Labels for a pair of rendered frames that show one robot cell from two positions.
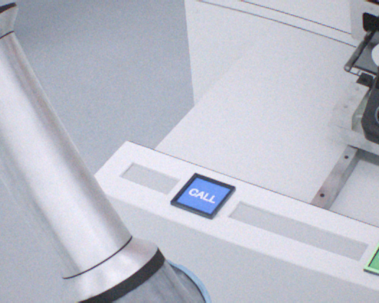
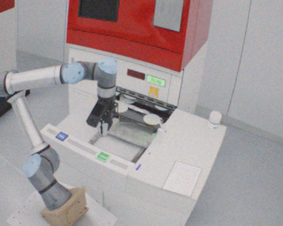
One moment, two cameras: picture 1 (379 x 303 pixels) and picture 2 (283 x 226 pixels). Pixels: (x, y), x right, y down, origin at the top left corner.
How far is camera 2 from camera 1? 0.46 m
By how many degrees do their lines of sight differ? 12
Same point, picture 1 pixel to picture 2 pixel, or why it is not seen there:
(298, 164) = (87, 133)
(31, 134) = (27, 118)
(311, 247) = (83, 150)
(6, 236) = (25, 148)
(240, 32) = (81, 99)
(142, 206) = (50, 137)
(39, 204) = (27, 132)
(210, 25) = (73, 97)
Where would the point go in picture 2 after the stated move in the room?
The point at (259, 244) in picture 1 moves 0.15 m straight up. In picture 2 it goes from (71, 148) to (69, 124)
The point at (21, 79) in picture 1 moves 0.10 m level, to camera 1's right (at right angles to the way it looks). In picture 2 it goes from (25, 106) to (44, 105)
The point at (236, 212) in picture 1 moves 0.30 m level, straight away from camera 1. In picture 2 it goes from (68, 140) to (71, 107)
